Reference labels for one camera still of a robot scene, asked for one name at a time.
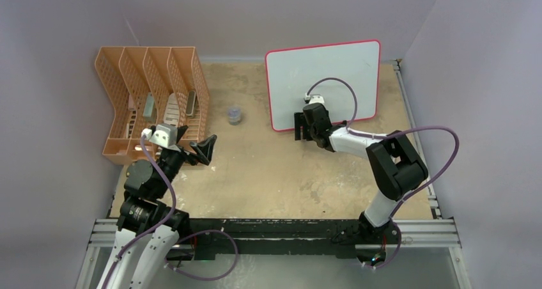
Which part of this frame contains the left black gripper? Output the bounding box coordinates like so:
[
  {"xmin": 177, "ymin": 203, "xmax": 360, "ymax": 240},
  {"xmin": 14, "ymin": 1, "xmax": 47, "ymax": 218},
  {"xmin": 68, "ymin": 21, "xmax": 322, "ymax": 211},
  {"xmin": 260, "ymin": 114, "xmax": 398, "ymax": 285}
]
[{"xmin": 153, "ymin": 125, "xmax": 215, "ymax": 197}]

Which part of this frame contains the pink-framed whiteboard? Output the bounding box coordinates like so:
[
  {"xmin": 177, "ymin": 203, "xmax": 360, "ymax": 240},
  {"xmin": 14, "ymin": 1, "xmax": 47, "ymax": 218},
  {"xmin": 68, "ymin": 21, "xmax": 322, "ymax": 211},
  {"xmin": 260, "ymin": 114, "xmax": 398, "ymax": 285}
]
[{"xmin": 265, "ymin": 40, "xmax": 381, "ymax": 132}]

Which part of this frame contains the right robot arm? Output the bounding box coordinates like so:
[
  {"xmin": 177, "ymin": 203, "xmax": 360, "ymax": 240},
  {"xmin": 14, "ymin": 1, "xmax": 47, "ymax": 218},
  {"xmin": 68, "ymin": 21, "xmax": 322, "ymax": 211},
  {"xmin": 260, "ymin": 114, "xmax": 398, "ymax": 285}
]
[{"xmin": 293, "ymin": 102, "xmax": 428, "ymax": 242}]

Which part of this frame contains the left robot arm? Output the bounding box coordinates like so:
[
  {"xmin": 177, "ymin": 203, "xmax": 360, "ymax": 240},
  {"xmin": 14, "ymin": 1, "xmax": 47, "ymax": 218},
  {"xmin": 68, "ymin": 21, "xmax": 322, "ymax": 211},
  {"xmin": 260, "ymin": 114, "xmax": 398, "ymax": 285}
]
[{"xmin": 98, "ymin": 123, "xmax": 217, "ymax": 288}]

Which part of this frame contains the grey whiteboard eraser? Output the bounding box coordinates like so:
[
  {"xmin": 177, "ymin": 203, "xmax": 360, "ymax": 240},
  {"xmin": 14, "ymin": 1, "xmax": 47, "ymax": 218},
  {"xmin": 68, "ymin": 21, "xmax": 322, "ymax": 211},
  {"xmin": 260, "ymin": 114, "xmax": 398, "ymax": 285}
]
[{"xmin": 185, "ymin": 90, "xmax": 197, "ymax": 117}]

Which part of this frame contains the small clear plastic jar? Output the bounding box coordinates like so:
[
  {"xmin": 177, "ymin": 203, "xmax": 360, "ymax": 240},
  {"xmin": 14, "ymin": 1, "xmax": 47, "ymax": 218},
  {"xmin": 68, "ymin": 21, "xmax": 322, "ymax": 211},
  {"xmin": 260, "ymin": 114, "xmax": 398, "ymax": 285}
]
[{"xmin": 227, "ymin": 106, "xmax": 242, "ymax": 125}]

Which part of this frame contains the orange plastic file organizer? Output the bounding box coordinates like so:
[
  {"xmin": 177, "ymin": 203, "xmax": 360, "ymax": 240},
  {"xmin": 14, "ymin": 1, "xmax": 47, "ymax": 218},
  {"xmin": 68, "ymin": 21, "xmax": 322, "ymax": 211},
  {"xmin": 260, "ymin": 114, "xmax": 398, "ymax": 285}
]
[{"xmin": 95, "ymin": 47, "xmax": 210, "ymax": 165}]

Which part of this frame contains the grey block in organizer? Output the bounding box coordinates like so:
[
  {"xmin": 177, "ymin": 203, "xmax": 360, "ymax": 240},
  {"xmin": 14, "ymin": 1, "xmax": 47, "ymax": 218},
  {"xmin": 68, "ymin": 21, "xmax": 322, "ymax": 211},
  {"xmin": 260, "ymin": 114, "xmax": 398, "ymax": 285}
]
[{"xmin": 143, "ymin": 93, "xmax": 157, "ymax": 123}]

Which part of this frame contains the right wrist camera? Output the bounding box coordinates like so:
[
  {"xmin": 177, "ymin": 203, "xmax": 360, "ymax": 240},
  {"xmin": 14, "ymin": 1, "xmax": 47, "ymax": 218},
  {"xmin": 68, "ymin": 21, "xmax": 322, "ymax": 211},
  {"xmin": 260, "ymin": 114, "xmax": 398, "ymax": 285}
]
[{"xmin": 304, "ymin": 94, "xmax": 325, "ymax": 105}]

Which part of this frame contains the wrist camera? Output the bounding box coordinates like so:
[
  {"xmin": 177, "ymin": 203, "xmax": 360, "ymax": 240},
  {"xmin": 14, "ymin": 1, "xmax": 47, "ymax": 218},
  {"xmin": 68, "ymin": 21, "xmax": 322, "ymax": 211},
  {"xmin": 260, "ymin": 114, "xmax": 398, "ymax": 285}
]
[
  {"xmin": 304, "ymin": 94, "xmax": 325, "ymax": 105},
  {"xmin": 141, "ymin": 123, "xmax": 178, "ymax": 150}
]

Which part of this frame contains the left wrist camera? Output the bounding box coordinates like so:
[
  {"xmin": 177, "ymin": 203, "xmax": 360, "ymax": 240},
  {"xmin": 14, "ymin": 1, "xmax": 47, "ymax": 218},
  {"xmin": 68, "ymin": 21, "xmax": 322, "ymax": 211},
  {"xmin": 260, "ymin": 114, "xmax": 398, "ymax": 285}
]
[{"xmin": 141, "ymin": 123, "xmax": 178, "ymax": 150}]

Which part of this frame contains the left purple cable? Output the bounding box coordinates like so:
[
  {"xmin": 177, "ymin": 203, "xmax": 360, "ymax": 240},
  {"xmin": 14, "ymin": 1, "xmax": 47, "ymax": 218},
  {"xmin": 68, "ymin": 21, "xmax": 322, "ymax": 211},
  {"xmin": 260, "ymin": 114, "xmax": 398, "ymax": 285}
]
[{"xmin": 99, "ymin": 136, "xmax": 239, "ymax": 289}]

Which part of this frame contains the purple cable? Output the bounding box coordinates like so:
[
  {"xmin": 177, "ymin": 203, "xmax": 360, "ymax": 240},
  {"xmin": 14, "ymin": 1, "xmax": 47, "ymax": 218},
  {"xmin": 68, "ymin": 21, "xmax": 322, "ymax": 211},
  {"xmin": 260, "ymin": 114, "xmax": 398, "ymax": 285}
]
[
  {"xmin": 306, "ymin": 77, "xmax": 461, "ymax": 271},
  {"xmin": 99, "ymin": 136, "xmax": 239, "ymax": 289}
]

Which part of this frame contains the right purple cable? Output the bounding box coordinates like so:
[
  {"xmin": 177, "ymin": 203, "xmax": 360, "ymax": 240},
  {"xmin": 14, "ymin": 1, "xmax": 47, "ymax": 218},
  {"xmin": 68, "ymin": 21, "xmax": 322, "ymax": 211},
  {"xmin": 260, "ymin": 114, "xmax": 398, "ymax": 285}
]
[{"xmin": 306, "ymin": 77, "xmax": 461, "ymax": 271}]

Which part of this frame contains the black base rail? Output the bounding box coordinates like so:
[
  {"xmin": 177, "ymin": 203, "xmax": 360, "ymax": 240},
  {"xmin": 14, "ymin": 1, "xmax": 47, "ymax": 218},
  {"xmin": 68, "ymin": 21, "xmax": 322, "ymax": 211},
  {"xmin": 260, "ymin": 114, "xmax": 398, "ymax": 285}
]
[{"xmin": 167, "ymin": 218, "xmax": 400, "ymax": 262}]

